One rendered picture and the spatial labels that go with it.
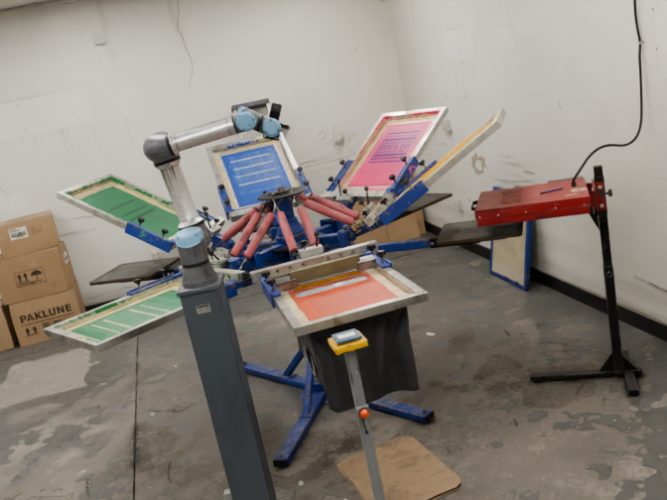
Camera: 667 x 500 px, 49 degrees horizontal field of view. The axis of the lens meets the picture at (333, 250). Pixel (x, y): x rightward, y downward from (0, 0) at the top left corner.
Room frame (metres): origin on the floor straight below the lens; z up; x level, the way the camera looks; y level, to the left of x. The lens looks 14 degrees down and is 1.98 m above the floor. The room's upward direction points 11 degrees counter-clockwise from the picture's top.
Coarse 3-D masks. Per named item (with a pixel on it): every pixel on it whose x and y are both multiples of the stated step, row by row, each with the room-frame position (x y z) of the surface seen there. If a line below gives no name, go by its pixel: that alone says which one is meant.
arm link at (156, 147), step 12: (216, 120) 2.98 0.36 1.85; (228, 120) 2.96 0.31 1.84; (240, 120) 2.93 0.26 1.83; (252, 120) 2.93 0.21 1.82; (180, 132) 2.98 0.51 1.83; (192, 132) 2.96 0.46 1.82; (204, 132) 2.95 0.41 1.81; (216, 132) 2.95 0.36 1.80; (228, 132) 2.96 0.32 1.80; (240, 132) 2.97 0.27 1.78; (144, 144) 3.01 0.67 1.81; (156, 144) 2.96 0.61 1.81; (168, 144) 2.95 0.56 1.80; (180, 144) 2.96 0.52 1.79; (192, 144) 2.96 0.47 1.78; (156, 156) 2.97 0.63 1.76; (168, 156) 2.97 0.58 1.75
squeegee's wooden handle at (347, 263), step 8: (352, 256) 3.45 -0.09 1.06; (320, 264) 3.42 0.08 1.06; (328, 264) 3.42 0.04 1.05; (336, 264) 3.43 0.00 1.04; (344, 264) 3.44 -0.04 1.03; (352, 264) 3.44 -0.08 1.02; (296, 272) 3.39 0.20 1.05; (304, 272) 3.39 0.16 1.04; (312, 272) 3.40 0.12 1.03; (320, 272) 3.41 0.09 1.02; (328, 272) 3.42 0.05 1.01; (336, 272) 3.43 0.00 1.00; (296, 280) 3.38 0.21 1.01; (304, 280) 3.39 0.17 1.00
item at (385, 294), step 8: (336, 280) 3.45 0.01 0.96; (344, 280) 3.42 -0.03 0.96; (368, 280) 3.34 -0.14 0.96; (376, 280) 3.32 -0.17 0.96; (336, 288) 3.32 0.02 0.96; (344, 288) 3.29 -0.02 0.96; (352, 288) 3.27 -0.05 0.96; (376, 288) 3.20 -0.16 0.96; (384, 288) 3.17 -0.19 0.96; (384, 296) 3.06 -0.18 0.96; (392, 296) 3.04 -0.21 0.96; (352, 304) 3.04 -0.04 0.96; (360, 304) 3.02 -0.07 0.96; (368, 304) 3.00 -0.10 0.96
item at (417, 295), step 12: (288, 276) 3.57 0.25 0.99; (396, 276) 3.20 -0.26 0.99; (408, 288) 3.02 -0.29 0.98; (420, 288) 2.97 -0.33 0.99; (276, 300) 3.21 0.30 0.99; (396, 300) 2.88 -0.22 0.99; (408, 300) 2.88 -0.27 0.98; (420, 300) 2.89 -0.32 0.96; (288, 312) 2.99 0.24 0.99; (348, 312) 2.84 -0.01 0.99; (360, 312) 2.84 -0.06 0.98; (372, 312) 2.85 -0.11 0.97; (288, 324) 2.93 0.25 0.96; (300, 324) 2.81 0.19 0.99; (312, 324) 2.79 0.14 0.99; (324, 324) 2.80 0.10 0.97; (336, 324) 2.82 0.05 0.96
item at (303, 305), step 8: (312, 288) 3.40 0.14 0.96; (312, 296) 3.27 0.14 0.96; (320, 296) 3.25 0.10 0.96; (296, 304) 3.20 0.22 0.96; (304, 304) 3.18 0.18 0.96; (304, 312) 3.05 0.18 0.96; (312, 312) 3.03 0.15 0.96; (320, 312) 3.01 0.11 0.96; (328, 312) 2.99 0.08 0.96; (336, 312) 2.97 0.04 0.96
